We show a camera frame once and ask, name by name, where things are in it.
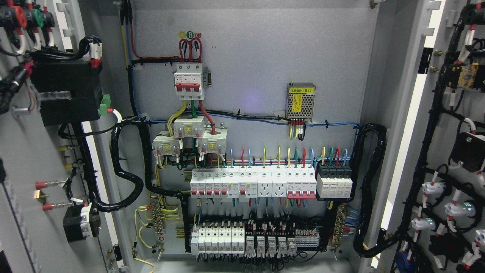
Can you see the perforated metal power supply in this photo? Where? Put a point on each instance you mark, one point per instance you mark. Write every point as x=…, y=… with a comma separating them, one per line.
x=300, y=100

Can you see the grey cabinet door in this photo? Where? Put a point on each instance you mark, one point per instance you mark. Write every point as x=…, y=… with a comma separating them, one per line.
x=33, y=240
x=427, y=211

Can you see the red main circuit breaker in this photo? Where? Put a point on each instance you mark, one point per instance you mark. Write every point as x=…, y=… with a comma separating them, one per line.
x=189, y=81

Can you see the lower relay and breaker row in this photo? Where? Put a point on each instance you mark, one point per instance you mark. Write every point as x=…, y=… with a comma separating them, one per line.
x=253, y=239

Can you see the black surge protector block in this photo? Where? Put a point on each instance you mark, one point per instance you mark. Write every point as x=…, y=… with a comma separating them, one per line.
x=334, y=183

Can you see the white breaker and socket row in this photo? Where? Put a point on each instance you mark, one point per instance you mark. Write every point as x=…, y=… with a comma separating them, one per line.
x=255, y=182

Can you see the white rotary selector switch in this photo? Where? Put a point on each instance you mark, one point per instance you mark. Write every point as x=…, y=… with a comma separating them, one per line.
x=81, y=221

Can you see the white current transformers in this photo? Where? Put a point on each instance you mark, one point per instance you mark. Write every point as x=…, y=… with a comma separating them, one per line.
x=190, y=132

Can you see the black digital power meter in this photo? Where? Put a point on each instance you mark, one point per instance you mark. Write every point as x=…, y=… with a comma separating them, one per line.
x=69, y=91

